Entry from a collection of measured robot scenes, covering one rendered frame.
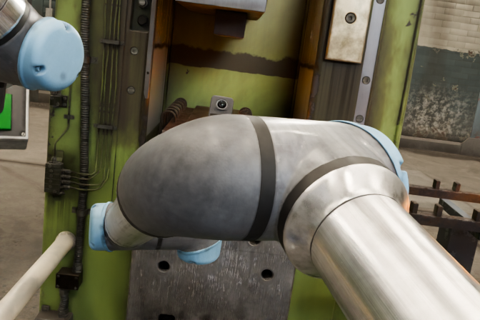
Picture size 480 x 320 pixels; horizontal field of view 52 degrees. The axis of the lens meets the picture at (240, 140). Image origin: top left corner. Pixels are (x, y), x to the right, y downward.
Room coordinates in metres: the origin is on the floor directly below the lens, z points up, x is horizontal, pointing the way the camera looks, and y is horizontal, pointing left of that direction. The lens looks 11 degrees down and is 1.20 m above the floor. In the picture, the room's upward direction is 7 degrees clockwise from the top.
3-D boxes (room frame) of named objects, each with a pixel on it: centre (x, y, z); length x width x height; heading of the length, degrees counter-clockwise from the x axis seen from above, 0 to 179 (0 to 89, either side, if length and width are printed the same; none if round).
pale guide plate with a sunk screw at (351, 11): (1.25, -0.23, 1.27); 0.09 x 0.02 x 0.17; 92
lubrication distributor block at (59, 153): (1.22, 0.46, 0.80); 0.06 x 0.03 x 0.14; 92
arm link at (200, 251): (0.78, 0.06, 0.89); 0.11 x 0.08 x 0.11; 110
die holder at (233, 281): (1.33, 0.03, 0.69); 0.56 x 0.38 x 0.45; 2
